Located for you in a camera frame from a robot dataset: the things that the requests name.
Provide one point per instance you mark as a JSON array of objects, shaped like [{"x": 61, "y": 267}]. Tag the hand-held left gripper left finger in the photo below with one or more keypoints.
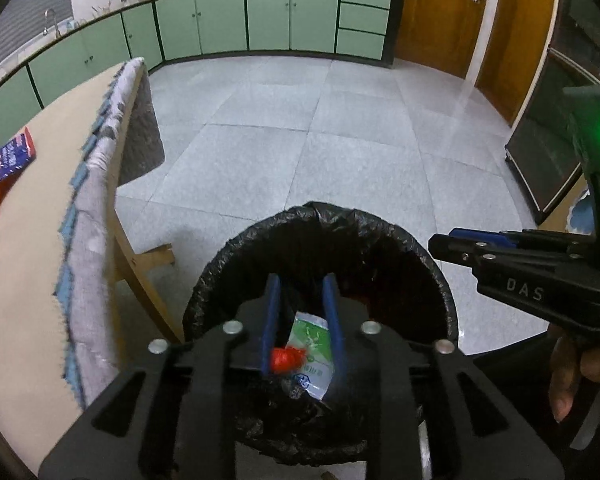
[{"x": 271, "y": 330}]

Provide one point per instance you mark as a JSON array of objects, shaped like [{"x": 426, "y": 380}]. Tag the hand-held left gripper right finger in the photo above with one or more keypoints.
[{"x": 333, "y": 330}]

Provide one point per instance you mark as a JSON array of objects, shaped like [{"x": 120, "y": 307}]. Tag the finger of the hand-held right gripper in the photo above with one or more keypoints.
[
  {"x": 485, "y": 236},
  {"x": 455, "y": 249}
]

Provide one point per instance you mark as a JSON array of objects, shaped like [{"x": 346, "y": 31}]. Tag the bin with black bag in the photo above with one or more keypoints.
[{"x": 330, "y": 240}]

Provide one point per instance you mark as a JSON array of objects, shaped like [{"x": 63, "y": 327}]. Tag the blue red snack packet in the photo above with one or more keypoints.
[{"x": 7, "y": 160}]

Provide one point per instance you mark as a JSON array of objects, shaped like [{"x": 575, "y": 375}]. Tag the person's right hand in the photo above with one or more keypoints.
[{"x": 565, "y": 380}]

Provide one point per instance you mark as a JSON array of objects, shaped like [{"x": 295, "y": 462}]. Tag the white green plastic packet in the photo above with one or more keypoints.
[{"x": 311, "y": 342}]

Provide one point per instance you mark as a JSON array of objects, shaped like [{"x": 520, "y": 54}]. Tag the crumpled red wrapper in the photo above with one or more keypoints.
[{"x": 287, "y": 360}]

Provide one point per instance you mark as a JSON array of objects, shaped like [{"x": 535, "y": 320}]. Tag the dark glass cabinet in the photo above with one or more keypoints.
[{"x": 550, "y": 125}]

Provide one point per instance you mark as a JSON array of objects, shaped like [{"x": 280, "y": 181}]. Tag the wooden table leg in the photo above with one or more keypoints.
[{"x": 140, "y": 285}]

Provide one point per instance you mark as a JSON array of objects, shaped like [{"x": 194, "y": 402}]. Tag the wooden door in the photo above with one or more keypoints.
[{"x": 440, "y": 15}]

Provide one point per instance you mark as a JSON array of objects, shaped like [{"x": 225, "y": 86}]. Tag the green drawer unit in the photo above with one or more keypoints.
[{"x": 362, "y": 20}]

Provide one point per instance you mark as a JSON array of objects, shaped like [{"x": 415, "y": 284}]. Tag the row of green base cabinets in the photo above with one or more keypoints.
[{"x": 220, "y": 20}]

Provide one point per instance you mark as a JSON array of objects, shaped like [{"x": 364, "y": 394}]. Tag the metal sink faucet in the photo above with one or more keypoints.
[{"x": 54, "y": 20}]

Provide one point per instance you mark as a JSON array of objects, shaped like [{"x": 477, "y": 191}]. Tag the grey window blinds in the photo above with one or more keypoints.
[{"x": 25, "y": 15}]

